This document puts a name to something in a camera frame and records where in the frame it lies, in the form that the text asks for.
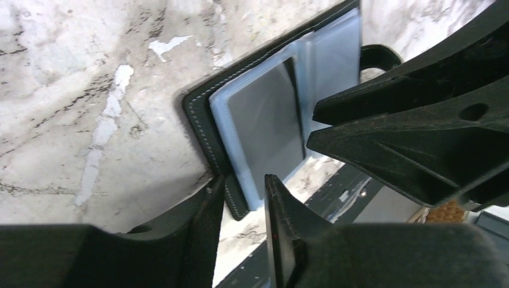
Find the woven wicker basket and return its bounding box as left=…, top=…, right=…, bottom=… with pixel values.
left=425, top=200, right=466, bottom=223

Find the black leather card holder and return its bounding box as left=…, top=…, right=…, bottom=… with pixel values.
left=182, top=0, right=403, bottom=222

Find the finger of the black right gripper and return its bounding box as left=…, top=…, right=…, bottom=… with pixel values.
left=313, top=1, right=508, bottom=125
left=307, top=77, right=508, bottom=206

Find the black credit card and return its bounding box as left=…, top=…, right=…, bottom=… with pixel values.
left=227, top=58, right=305, bottom=208

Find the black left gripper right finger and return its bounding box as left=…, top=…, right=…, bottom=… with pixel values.
left=265, top=174, right=508, bottom=287

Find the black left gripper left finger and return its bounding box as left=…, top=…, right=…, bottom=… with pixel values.
left=1, top=176, right=225, bottom=287

